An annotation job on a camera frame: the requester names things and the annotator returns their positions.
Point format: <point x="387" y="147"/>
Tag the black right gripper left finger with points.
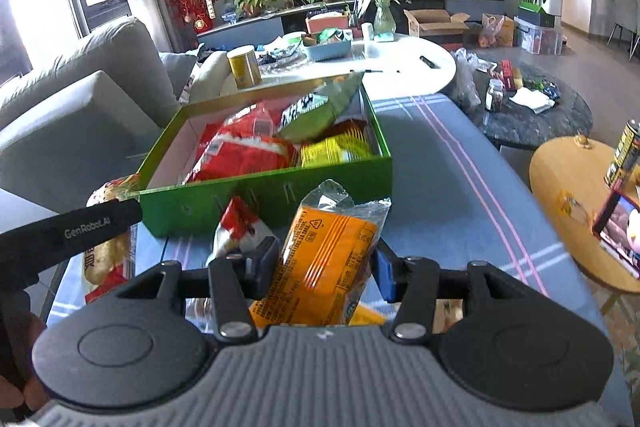
<point x="236" y="279"/>

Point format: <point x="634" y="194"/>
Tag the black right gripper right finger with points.
<point x="430" y="298"/>

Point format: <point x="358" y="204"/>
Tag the clear-wrapped floss bread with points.
<point x="113" y="262"/>

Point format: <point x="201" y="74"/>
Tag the orange snack packet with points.
<point x="325" y="261"/>

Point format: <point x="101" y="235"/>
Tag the red round-label snack bag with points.
<point x="244" y="143"/>

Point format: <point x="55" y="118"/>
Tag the green chip snack bag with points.
<point x="317" y="110"/>

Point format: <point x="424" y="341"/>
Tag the person's left hand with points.
<point x="23" y="330"/>

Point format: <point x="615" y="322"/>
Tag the small red white snack packet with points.
<point x="239" y="231"/>

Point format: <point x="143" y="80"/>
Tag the yellow flat snack packet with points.
<point x="364" y="316"/>

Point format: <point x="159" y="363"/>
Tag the green open cardboard box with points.
<point x="171" y="208"/>

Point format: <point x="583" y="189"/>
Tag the grey sofa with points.
<point x="92" y="114"/>

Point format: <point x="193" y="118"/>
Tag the yellow red barcode snack bag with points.
<point x="344" y="142"/>

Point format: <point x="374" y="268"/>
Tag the small yellow packet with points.
<point x="570" y="207"/>

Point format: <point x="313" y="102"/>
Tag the round wooden side table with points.
<point x="566" y="176"/>

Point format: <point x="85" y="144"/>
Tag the dark round marble table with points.
<point x="517" y="126"/>

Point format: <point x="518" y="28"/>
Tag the smartphone in red case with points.
<point x="617" y="228"/>

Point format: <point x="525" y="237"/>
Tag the yellow cylindrical canister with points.
<point x="244" y="67"/>

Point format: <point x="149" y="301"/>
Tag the white oval coffee table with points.
<point x="391" y="69"/>

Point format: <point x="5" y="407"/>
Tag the black remote control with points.
<point x="428" y="62"/>

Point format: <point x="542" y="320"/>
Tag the black yellow drink can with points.
<point x="625" y="157"/>

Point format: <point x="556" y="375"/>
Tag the blue plastic tray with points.
<point x="317" y="51"/>

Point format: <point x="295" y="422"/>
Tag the spider plant in glass vase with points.
<point x="382" y="4"/>

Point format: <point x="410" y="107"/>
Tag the open brown cardboard box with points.
<point x="432" y="23"/>

